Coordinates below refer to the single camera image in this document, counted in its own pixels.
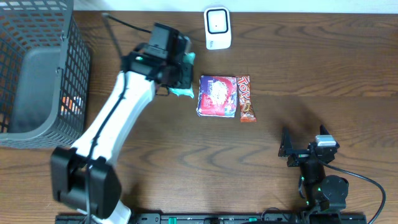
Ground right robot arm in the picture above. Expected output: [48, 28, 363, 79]
[278, 125, 349, 223]

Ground grey plastic mesh basket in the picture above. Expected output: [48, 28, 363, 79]
[1, 0, 91, 149]

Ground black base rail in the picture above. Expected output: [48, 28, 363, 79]
[55, 212, 368, 224]

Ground white barcode scanner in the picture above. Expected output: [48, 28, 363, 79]
[203, 7, 232, 50]

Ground red Top chocolate bar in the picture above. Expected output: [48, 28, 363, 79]
[236, 75, 257, 123]

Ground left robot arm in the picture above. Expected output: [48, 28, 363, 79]
[50, 23, 195, 223]

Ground purple red snack bag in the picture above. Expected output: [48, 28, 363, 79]
[197, 75, 238, 118]

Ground teal snack packet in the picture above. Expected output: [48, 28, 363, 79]
[169, 52, 195, 98]

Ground orange white snack packet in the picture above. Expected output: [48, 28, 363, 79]
[60, 96, 83, 115]

